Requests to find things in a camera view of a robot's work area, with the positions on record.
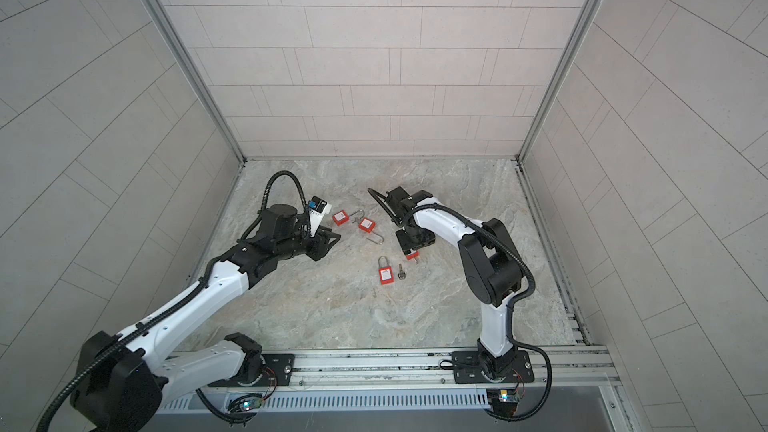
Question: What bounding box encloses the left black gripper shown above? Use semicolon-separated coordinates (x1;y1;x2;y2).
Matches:
274;222;345;262

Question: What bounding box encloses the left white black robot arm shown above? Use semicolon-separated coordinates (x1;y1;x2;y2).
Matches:
37;196;340;431

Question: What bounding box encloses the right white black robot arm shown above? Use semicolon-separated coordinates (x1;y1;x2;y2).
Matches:
368;187;553;422

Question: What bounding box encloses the left green circuit board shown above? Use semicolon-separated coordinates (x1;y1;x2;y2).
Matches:
227;393;264;415

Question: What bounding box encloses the green circuit board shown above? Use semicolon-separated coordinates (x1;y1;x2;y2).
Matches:
227;393;264;415
486;389;520;421

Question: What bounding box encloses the right green circuit board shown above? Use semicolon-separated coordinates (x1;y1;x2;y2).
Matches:
486;389;520;421

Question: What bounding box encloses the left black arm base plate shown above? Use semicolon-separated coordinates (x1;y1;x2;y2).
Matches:
211;353;295;387

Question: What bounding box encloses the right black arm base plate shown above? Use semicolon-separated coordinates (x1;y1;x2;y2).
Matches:
450;349;535;384

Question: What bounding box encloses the white slotted cable duct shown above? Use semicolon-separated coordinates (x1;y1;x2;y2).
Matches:
155;388;493;414

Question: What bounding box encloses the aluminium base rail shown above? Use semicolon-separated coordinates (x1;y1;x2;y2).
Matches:
157;343;620;403

